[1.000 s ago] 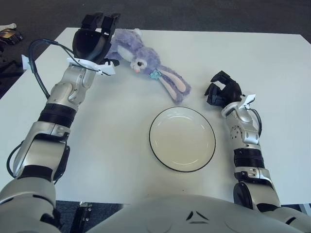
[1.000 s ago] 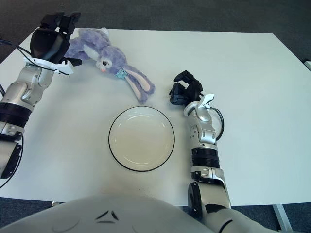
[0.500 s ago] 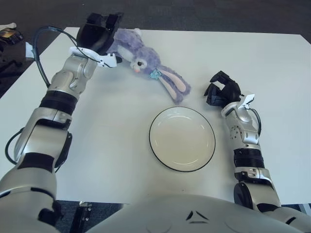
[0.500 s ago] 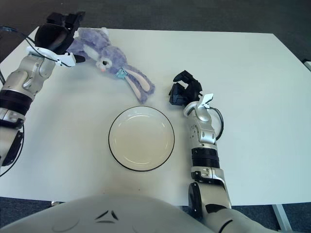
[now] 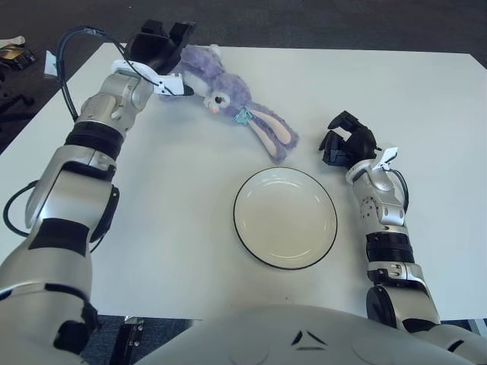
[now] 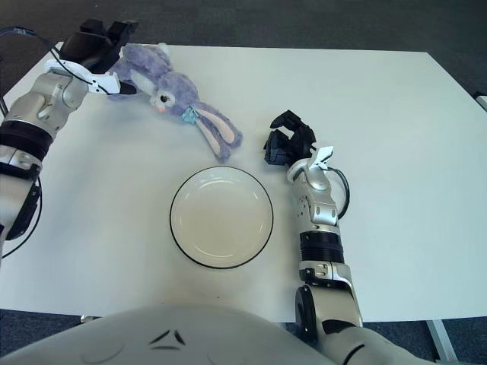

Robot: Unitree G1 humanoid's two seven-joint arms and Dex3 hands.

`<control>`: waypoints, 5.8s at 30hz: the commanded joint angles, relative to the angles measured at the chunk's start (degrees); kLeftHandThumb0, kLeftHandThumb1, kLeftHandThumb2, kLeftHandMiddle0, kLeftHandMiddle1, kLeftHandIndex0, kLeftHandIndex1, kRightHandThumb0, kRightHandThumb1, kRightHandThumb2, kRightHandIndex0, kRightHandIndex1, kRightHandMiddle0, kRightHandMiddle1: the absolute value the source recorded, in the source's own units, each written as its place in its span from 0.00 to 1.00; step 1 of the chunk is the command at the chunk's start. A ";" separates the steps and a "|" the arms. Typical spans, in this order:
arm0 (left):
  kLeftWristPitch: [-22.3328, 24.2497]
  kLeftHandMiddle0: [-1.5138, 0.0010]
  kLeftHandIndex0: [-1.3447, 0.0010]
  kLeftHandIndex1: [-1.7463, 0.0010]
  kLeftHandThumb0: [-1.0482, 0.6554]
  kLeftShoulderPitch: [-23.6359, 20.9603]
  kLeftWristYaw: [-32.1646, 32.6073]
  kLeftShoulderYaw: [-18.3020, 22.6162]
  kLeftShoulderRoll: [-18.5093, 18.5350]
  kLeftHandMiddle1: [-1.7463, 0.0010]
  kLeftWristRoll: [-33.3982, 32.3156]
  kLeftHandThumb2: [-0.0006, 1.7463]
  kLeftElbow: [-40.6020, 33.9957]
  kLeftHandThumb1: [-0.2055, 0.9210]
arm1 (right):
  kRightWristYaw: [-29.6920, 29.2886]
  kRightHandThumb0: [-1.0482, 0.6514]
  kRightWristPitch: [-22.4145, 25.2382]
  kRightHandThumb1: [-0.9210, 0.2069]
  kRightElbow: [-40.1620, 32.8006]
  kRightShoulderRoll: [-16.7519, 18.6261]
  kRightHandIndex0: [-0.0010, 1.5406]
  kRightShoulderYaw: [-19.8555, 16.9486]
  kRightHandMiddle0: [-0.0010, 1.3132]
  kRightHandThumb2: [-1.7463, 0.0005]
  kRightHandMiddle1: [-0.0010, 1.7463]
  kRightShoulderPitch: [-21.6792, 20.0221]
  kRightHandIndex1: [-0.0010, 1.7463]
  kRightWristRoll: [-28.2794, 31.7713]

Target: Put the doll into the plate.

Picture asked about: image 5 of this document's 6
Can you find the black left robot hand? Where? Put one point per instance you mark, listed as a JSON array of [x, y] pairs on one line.
[[152, 47]]

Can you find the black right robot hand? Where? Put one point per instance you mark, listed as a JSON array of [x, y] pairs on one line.
[[359, 144]]

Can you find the purple plush bunny doll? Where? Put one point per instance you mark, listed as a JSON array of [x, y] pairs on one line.
[[228, 87]]

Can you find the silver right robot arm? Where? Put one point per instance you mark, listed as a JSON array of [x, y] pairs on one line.
[[388, 213]]

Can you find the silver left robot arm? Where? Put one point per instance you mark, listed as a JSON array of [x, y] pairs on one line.
[[57, 190]]

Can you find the white plate black rim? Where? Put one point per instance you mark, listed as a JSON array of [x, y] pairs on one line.
[[285, 219]]

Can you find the dark box on floor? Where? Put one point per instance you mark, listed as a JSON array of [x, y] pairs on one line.
[[19, 56]]

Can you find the white object on floor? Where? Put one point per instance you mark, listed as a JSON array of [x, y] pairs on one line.
[[15, 40]]

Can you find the black office chair base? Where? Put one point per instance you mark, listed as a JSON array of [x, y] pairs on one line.
[[17, 100]]

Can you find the grey robot torso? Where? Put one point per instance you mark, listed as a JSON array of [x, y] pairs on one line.
[[285, 338]]

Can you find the grey metal table leg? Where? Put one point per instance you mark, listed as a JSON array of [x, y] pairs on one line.
[[480, 327]]

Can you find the black robot stand frame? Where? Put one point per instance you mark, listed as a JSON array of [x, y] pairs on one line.
[[131, 334]]

